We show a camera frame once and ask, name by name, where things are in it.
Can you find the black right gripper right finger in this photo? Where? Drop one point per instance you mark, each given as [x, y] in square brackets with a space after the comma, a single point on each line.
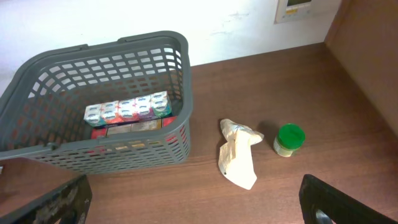
[322, 203]

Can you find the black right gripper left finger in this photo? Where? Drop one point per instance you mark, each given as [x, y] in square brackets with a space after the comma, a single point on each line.
[67, 204]

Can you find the multicolour tissue pocket pack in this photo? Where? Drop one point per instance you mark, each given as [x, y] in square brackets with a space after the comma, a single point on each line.
[141, 108]

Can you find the green lidded small jar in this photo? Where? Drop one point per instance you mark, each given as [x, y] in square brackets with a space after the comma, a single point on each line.
[289, 139]

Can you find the crumpled cream plastic bag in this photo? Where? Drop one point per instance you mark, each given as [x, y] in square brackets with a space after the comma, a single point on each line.
[235, 158]

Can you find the grey plastic mesh basket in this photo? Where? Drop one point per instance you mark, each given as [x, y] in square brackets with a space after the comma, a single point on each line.
[42, 108]

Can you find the brown wooden side panel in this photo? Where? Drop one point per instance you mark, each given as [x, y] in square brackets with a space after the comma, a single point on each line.
[363, 37]

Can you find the white wall control panel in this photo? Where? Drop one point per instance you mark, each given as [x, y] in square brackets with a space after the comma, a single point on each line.
[295, 10]

